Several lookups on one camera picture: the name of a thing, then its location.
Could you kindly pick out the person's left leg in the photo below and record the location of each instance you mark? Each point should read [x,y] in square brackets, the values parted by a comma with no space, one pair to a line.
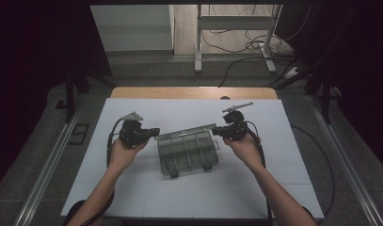
[71,212]

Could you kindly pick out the person's left hand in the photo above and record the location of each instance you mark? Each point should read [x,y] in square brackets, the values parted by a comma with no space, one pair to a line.
[123,155]

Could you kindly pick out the black curtain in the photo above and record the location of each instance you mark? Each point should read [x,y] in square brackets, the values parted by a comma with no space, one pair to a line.
[29,62]
[361,62]

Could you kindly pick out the white foam board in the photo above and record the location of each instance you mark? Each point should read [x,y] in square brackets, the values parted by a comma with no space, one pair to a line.
[186,201]

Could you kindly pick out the white power strip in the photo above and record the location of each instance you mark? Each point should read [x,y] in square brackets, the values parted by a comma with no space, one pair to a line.
[292,72]

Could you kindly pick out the person's right hand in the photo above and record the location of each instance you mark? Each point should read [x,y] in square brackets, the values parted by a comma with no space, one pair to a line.
[247,150]

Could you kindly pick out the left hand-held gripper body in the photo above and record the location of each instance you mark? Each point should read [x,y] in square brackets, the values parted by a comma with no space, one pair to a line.
[132,133]

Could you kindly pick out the transparent grey compartment box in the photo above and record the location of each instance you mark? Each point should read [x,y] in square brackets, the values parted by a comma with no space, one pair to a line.
[187,153]

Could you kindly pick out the aluminium rail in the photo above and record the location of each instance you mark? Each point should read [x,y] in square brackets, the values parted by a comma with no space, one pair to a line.
[343,163]
[48,166]

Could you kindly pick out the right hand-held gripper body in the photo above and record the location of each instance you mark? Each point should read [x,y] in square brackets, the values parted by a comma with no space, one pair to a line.
[236,125]

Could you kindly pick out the white cabinet panel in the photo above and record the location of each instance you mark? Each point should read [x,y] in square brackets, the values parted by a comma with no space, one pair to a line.
[132,28]

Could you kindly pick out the white metal desk frame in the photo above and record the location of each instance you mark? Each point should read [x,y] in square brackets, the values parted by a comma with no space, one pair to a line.
[233,22]

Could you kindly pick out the black metal stand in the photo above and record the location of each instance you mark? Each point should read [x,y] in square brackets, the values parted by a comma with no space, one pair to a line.
[70,97]
[325,94]

